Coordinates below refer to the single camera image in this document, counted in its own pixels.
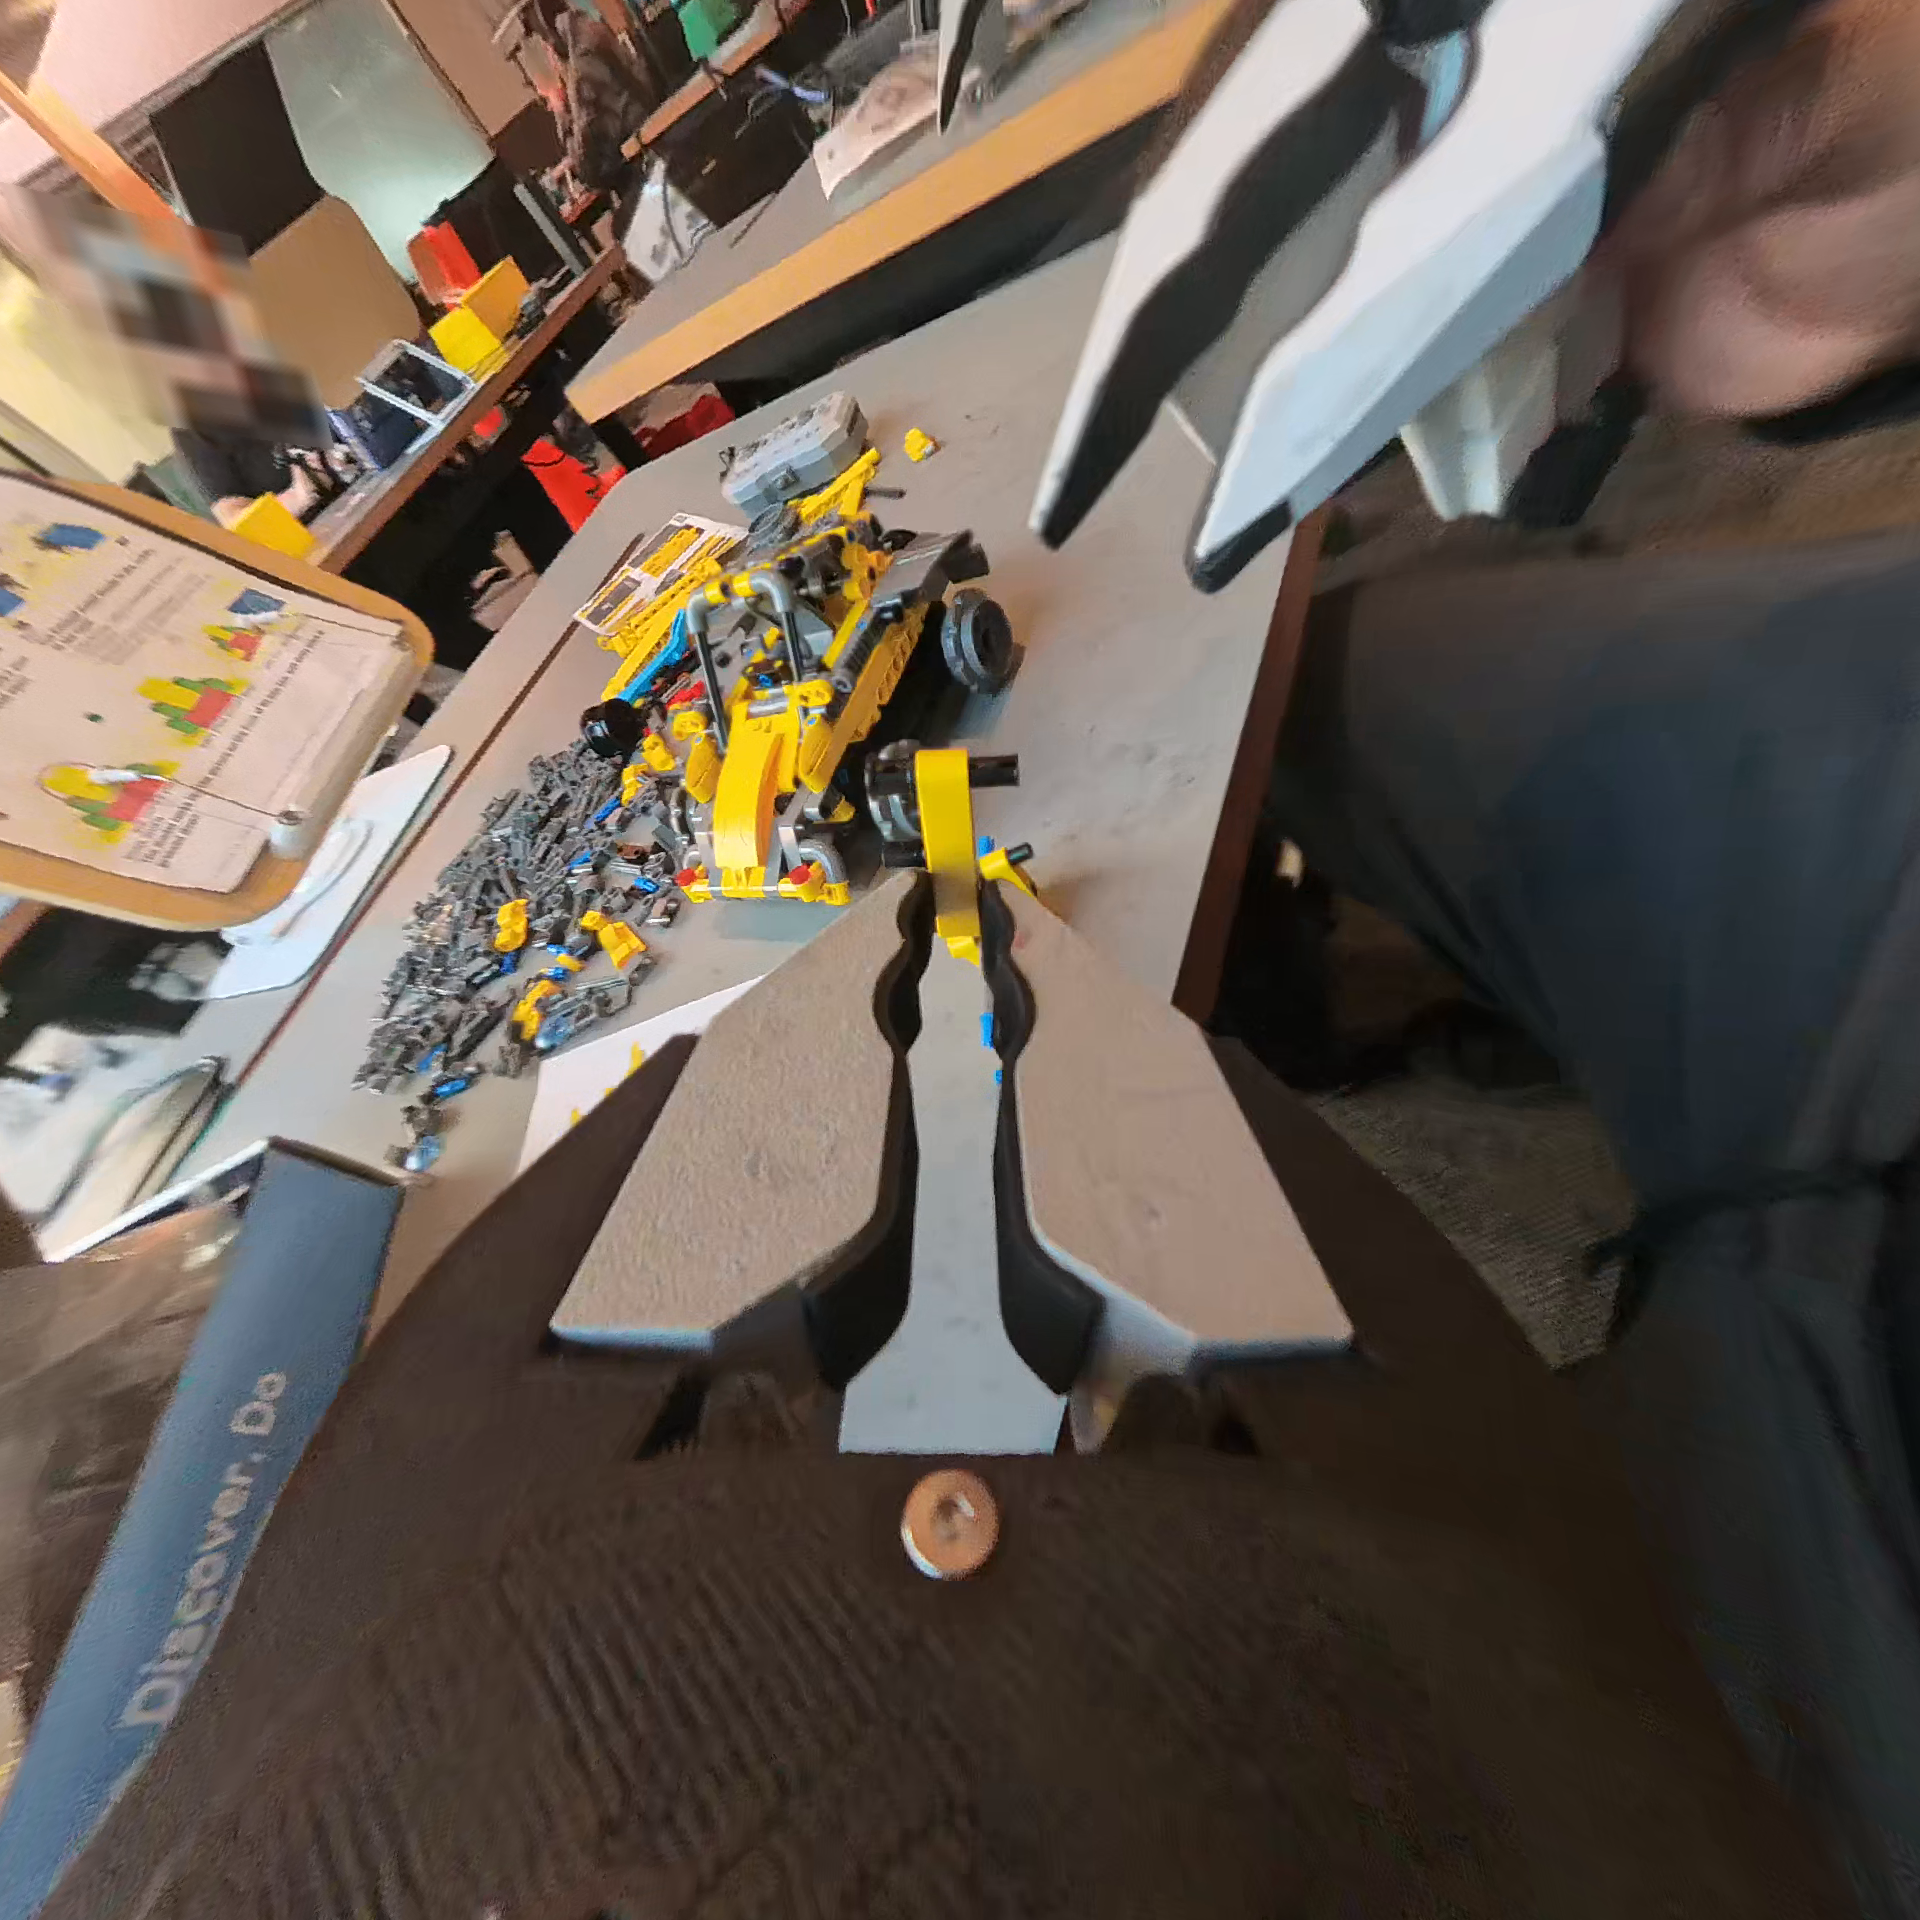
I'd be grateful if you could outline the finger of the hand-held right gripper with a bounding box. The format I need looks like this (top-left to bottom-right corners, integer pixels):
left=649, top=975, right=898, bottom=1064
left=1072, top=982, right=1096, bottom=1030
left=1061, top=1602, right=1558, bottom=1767
left=1183, top=0, right=1672, bottom=594
left=1031, top=0, right=1373, bottom=548

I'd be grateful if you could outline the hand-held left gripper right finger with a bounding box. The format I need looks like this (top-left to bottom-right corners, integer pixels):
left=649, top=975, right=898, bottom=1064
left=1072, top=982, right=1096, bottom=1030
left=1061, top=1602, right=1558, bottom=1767
left=982, top=884, right=1355, bottom=1454

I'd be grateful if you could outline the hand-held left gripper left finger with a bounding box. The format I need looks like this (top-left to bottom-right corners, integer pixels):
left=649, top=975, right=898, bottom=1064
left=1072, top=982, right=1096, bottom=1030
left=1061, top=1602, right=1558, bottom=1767
left=550, top=874, right=923, bottom=1390

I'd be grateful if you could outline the person's right hand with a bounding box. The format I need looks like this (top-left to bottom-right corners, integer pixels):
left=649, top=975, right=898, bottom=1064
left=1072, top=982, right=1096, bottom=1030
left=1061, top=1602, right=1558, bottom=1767
left=1590, top=0, right=1920, bottom=423

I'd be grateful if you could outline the brick instruction booklet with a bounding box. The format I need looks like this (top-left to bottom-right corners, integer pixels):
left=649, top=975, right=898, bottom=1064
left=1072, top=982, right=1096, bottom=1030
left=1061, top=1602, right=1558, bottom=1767
left=515, top=977, right=782, bottom=1186

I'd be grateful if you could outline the long wood-edged table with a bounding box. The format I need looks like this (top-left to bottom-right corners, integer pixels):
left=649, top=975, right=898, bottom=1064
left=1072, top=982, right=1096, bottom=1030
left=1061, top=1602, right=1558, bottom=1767
left=567, top=0, right=1248, bottom=431

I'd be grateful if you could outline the printed paper sheet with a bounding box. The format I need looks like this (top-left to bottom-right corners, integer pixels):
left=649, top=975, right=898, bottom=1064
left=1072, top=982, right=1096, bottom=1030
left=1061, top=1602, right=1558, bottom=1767
left=813, top=66, right=961, bottom=203

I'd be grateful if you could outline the pile of loose brick pieces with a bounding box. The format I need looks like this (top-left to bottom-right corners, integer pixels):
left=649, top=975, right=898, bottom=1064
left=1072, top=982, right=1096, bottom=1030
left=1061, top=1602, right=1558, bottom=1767
left=352, top=704, right=706, bottom=1180

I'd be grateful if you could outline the grey brick battery box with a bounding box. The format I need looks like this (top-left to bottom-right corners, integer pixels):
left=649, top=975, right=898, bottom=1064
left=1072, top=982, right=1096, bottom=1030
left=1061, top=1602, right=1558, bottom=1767
left=720, top=393, right=880, bottom=515

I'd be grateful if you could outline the yellow grey brick vehicle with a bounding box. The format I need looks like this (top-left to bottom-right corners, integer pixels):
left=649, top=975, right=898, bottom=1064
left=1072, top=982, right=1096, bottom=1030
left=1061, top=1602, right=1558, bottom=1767
left=599, top=511, right=1022, bottom=910

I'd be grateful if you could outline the person's black clothing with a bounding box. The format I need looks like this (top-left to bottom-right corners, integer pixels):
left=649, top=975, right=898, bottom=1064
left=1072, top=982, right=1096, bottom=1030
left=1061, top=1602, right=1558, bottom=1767
left=1275, top=527, right=1920, bottom=1920

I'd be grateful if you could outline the dark blue cardboard box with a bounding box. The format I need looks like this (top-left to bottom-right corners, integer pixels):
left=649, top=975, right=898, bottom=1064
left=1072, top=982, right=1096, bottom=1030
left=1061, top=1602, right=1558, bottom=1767
left=0, top=1142, right=406, bottom=1920

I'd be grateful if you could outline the yellow printed sheet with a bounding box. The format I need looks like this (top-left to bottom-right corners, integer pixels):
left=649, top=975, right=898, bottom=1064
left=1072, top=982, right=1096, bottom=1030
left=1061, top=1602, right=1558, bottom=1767
left=573, top=513, right=751, bottom=633

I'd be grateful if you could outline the yellow box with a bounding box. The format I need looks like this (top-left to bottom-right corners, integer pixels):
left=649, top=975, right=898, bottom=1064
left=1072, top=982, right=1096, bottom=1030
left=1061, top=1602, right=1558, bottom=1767
left=427, top=257, right=535, bottom=377

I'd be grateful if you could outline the instruction board on stand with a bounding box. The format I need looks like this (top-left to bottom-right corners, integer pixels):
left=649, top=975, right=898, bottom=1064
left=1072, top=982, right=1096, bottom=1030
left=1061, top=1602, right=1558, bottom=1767
left=0, top=471, right=451, bottom=999

